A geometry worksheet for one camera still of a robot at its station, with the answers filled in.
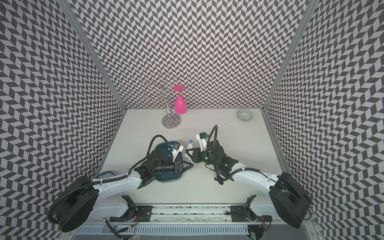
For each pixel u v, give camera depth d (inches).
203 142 28.1
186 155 30.1
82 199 16.2
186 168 29.0
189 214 29.1
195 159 26.8
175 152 28.3
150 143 25.2
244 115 44.0
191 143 29.7
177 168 26.7
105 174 31.7
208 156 26.5
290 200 16.2
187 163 28.9
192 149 28.6
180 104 35.8
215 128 24.0
